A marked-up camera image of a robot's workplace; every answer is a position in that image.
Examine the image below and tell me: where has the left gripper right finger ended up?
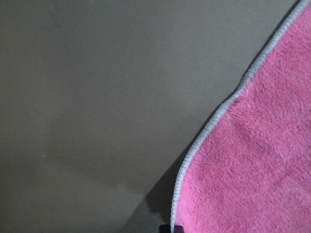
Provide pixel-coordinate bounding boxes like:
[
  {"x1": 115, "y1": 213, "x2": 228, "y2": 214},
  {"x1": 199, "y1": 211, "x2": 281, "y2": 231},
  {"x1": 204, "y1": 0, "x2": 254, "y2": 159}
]
[{"x1": 173, "y1": 220, "x2": 184, "y2": 233}]

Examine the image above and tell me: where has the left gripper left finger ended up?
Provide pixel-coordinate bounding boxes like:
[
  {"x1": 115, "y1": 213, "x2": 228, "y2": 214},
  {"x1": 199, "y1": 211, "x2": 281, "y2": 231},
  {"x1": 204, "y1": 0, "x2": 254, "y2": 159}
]
[{"x1": 159, "y1": 219, "x2": 170, "y2": 233}]

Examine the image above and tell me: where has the pink towel with grey edge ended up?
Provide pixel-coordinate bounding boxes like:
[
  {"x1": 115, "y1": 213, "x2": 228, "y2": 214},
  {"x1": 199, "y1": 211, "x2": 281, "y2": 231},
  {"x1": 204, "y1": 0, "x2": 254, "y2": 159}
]
[{"x1": 170, "y1": 0, "x2": 311, "y2": 233}]

